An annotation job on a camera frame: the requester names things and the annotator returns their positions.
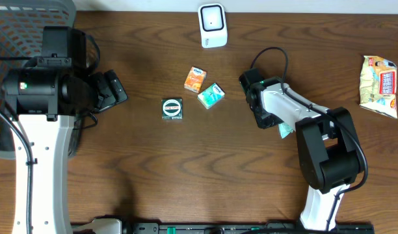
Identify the white wiper sheet bag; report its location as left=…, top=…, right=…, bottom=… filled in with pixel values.
left=359, top=55, right=397, bottom=119

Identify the orange Kleenex tissue pack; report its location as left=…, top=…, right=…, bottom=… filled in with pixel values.
left=183, top=66, right=207, bottom=93

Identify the white barcode scanner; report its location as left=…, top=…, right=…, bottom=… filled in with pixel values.
left=198, top=3, right=228, bottom=49

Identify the teal Kleenex tissue pack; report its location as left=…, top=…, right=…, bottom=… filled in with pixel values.
left=198, top=83, right=225, bottom=109

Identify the teal snack packet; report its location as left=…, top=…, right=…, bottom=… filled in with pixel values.
left=278, top=122, right=294, bottom=138

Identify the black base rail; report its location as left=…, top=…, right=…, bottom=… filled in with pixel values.
left=72, top=222, right=375, bottom=234

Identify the dark grey mesh basket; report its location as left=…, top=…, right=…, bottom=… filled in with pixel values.
left=0, top=0, right=89, bottom=159

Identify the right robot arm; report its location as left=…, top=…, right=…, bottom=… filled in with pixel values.
left=239, top=68, right=367, bottom=231

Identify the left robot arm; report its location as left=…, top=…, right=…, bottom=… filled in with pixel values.
left=1, top=26, right=127, bottom=233

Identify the green Zam-Buk tin box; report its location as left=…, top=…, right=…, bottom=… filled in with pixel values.
left=161, top=98, right=183, bottom=120

